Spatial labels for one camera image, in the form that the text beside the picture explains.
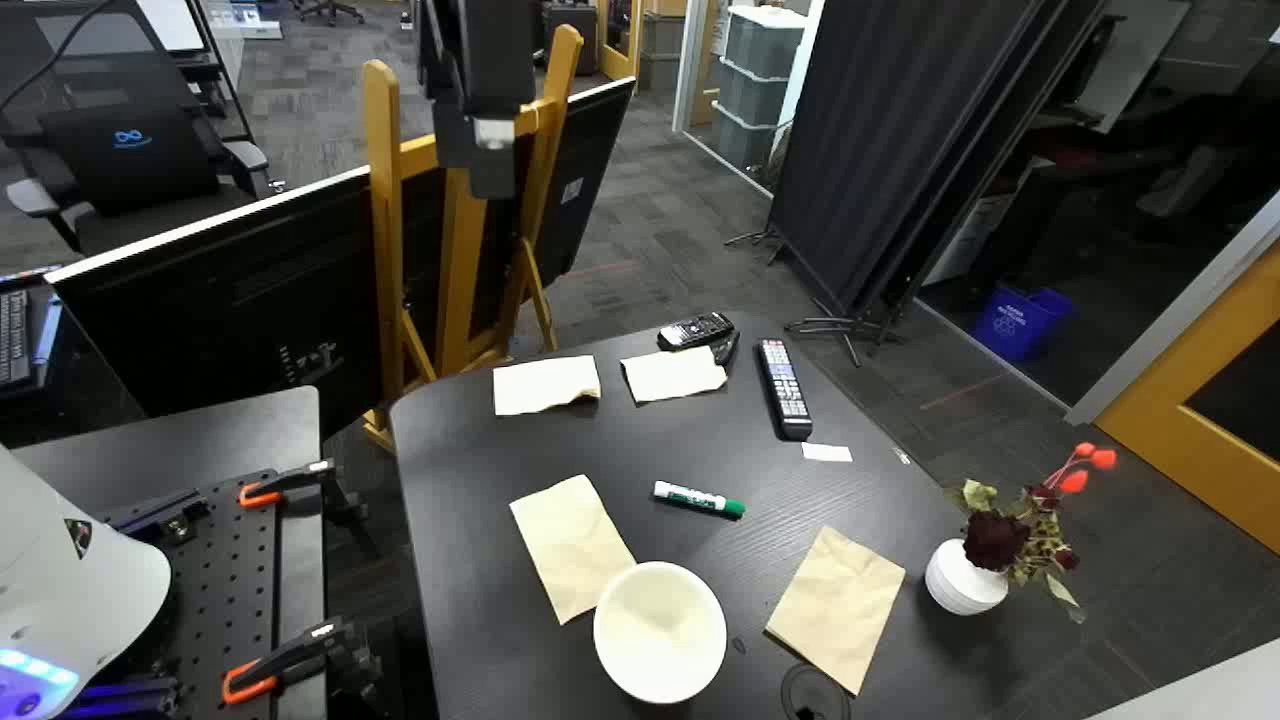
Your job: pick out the small white paper label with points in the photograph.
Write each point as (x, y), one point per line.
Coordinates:
(824, 454)

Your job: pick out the red flowers bouquet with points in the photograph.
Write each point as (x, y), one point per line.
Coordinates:
(1030, 521)

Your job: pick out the white ceramic bowl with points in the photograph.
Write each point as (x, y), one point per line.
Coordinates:
(659, 635)

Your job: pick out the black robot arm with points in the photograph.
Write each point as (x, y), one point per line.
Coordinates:
(478, 40)

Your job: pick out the black room divider curtain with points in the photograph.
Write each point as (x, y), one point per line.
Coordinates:
(904, 134)

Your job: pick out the green and white marker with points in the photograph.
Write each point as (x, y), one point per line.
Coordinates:
(698, 498)

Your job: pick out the stacked grey storage bins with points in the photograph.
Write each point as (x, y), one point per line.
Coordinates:
(759, 66)

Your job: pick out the small black monitor panel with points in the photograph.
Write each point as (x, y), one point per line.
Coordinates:
(585, 173)

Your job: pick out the black phone handset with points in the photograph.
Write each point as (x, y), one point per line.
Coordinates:
(693, 328)

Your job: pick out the black perforated breadboard plate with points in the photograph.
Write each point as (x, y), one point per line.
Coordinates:
(222, 602)

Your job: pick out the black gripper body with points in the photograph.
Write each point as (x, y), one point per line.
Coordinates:
(495, 141)

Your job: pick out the black office chair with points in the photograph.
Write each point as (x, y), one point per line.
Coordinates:
(114, 134)

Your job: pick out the wooden easel frame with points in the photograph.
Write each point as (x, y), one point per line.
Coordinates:
(460, 253)

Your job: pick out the round black table grommet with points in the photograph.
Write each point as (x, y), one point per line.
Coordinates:
(813, 695)

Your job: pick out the white paper sheet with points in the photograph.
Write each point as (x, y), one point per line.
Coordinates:
(1200, 697)

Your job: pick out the white paper towel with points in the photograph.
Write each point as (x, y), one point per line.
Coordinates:
(544, 387)
(673, 374)

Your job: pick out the white round vase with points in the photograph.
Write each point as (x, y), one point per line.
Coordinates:
(960, 583)

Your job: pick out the large black monitor panel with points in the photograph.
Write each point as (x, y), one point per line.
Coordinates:
(224, 312)

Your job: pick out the black remote control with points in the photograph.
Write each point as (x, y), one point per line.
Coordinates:
(784, 387)

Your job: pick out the blue plastic bin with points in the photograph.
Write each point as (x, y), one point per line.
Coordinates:
(1020, 320)

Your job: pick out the tan paper napkin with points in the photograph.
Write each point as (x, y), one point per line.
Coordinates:
(573, 544)
(836, 608)

